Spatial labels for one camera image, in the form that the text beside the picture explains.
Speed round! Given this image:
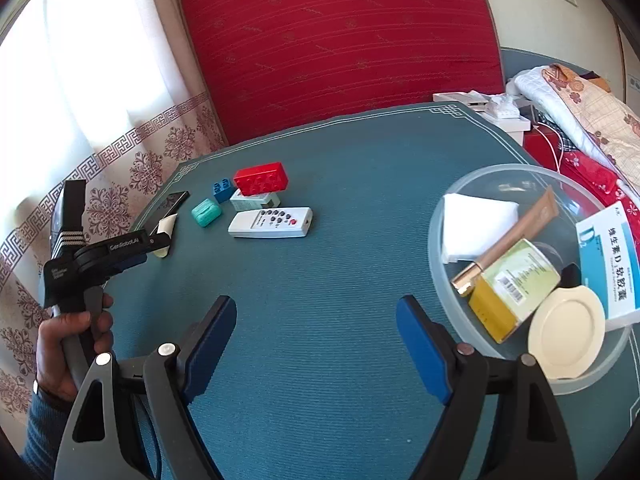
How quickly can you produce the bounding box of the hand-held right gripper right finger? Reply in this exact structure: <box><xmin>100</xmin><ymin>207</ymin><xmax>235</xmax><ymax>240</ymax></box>
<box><xmin>396</xmin><ymin>295</ymin><xmax>583</xmax><ymax>480</ymax></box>

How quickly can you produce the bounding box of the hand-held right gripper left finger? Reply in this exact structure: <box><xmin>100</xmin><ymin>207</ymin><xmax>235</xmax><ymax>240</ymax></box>
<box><xmin>54</xmin><ymin>295</ymin><xmax>237</xmax><ymax>480</ymax></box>

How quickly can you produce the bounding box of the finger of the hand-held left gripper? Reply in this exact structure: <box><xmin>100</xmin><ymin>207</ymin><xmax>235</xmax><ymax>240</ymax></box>
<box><xmin>142</xmin><ymin>232</ymin><xmax>173</xmax><ymax>261</ymax></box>

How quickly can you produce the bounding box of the cream cosmetic tube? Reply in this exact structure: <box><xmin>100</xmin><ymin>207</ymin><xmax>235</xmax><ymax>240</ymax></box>
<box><xmin>151</xmin><ymin>213</ymin><xmax>180</xmax><ymax>258</ymax></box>

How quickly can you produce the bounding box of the teal dental floss box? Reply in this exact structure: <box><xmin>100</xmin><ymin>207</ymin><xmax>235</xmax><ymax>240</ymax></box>
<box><xmin>191</xmin><ymin>198</ymin><xmax>222</xmax><ymax>229</ymax></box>

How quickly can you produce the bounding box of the blue toy brick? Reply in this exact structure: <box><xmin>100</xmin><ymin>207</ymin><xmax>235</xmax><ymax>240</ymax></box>
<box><xmin>210</xmin><ymin>177</ymin><xmax>236</xmax><ymax>204</ymax></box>

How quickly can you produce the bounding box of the white soft packet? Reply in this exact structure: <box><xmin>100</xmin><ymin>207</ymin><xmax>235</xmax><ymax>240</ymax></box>
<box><xmin>441</xmin><ymin>193</ymin><xmax>521</xmax><ymax>264</ymax></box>

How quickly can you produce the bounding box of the white round jar lid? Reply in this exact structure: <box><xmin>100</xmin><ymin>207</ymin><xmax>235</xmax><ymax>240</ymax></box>
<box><xmin>528</xmin><ymin>285</ymin><xmax>607</xmax><ymax>381</ymax></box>

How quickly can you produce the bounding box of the pink tube with silver cap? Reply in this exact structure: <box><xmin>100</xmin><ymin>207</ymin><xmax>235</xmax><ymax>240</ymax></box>
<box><xmin>450</xmin><ymin>185</ymin><xmax>558</xmax><ymax>299</ymax></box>

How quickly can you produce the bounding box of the clear plastic bowl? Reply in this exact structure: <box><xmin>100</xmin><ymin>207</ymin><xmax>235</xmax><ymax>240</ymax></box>
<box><xmin>427</xmin><ymin>163</ymin><xmax>640</xmax><ymax>397</ymax></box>

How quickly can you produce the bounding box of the person's left forearm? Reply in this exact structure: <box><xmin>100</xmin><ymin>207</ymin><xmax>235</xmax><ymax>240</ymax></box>
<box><xmin>20</xmin><ymin>385</ymin><xmax>81</xmax><ymax>476</ymax></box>

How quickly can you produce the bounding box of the teal cloth desktop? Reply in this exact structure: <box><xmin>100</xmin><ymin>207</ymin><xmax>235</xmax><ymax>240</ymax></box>
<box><xmin>102</xmin><ymin>101</ymin><xmax>640</xmax><ymax>480</ymax></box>

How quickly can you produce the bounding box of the person's left hand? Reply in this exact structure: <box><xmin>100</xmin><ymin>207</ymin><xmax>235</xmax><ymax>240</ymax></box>
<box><xmin>36</xmin><ymin>295</ymin><xmax>115</xmax><ymax>401</ymax></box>

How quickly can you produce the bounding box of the black smartphone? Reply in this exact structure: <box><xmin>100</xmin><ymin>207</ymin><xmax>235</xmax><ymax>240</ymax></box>
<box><xmin>135</xmin><ymin>190</ymin><xmax>191</xmax><ymax>235</ymax></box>

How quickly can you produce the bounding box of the pale green small box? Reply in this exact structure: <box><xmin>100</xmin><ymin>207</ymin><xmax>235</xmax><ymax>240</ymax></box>
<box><xmin>229</xmin><ymin>191</ymin><xmax>282</xmax><ymax>212</ymax></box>

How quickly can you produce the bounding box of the white remote control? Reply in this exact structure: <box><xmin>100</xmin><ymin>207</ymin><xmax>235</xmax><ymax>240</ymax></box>
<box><xmin>228</xmin><ymin>207</ymin><xmax>314</xmax><ymax>238</ymax></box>

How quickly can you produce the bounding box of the yellow green box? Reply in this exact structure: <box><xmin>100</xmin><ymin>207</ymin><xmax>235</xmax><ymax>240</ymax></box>
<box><xmin>468</xmin><ymin>238</ymin><xmax>562</xmax><ymax>344</ymax></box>

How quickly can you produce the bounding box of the red toy brick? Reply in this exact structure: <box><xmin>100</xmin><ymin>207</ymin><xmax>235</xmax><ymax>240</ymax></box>
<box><xmin>233</xmin><ymin>162</ymin><xmax>290</xmax><ymax>197</ymax></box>

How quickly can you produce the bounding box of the patterned white curtain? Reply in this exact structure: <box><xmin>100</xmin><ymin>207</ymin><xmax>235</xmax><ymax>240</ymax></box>
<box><xmin>0</xmin><ymin>0</ymin><xmax>228</xmax><ymax>441</ymax></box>

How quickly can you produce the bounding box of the blue white medicine box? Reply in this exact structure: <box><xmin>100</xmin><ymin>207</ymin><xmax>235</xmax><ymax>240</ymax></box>
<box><xmin>575</xmin><ymin>200</ymin><xmax>640</xmax><ymax>332</ymax></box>

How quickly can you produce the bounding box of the red floral cloth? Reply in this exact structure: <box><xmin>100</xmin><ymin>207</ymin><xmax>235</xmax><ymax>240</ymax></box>
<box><xmin>522</xmin><ymin>127</ymin><xmax>640</xmax><ymax>206</ymax></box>

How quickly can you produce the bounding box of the white flat box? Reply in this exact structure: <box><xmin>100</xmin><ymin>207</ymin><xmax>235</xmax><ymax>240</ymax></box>
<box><xmin>432</xmin><ymin>90</ymin><xmax>488</xmax><ymax>111</ymax></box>

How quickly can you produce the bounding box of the crumpled white tissue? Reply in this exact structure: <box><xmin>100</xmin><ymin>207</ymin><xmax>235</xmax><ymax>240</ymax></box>
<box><xmin>486</xmin><ymin>94</ymin><xmax>519</xmax><ymax>120</ymax></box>

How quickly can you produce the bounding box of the red mattress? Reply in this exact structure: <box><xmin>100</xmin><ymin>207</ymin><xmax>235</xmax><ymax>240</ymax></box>
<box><xmin>172</xmin><ymin>0</ymin><xmax>506</xmax><ymax>148</ymax></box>

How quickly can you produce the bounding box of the floral blanket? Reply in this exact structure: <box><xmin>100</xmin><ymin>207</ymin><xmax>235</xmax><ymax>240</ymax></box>
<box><xmin>506</xmin><ymin>63</ymin><xmax>640</xmax><ymax>201</ymax></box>

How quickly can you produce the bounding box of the blue grey headboard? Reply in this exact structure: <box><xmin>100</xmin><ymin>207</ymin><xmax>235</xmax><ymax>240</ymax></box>
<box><xmin>500</xmin><ymin>47</ymin><xmax>593</xmax><ymax>83</ymax></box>

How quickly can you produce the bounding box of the white cable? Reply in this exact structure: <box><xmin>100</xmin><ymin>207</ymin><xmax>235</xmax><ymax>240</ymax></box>
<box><xmin>537</xmin><ymin>122</ymin><xmax>566</xmax><ymax>171</ymax></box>

